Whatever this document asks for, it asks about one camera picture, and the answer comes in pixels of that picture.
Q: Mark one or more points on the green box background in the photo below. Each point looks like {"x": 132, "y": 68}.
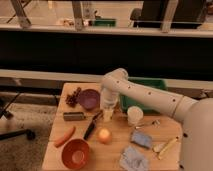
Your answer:
{"x": 104, "y": 22}

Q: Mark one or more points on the red bowl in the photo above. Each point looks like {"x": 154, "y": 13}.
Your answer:
{"x": 75, "y": 154}

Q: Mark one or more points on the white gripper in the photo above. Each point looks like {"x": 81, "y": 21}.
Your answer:
{"x": 108, "y": 101}

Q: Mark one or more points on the black handled brush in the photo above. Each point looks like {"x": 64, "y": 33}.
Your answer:
{"x": 91, "y": 125}

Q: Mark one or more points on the dark grape bunch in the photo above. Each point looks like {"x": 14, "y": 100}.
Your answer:
{"x": 71, "y": 99}

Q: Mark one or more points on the blue grey cloth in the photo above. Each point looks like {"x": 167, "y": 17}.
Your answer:
{"x": 133, "y": 160}

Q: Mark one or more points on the metal spoon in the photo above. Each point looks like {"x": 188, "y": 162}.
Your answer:
{"x": 155, "y": 122}

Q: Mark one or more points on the green bin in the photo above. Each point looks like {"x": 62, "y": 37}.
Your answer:
{"x": 126, "y": 102}

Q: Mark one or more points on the white cup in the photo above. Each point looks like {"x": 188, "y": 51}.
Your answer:
{"x": 134, "y": 115}

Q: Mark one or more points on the blue sponge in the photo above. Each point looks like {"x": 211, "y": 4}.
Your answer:
{"x": 141, "y": 139}

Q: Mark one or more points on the black chair background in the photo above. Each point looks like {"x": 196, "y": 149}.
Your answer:
{"x": 178, "y": 14}

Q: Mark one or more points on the purple bowl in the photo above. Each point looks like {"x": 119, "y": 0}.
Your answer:
{"x": 89, "y": 99}

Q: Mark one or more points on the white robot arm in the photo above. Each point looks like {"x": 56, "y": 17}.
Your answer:
{"x": 195, "y": 116}

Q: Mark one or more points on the orange carrot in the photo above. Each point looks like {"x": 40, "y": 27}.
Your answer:
{"x": 63, "y": 139}

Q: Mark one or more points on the black office chair base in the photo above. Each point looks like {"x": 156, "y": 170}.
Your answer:
{"x": 11, "y": 131}

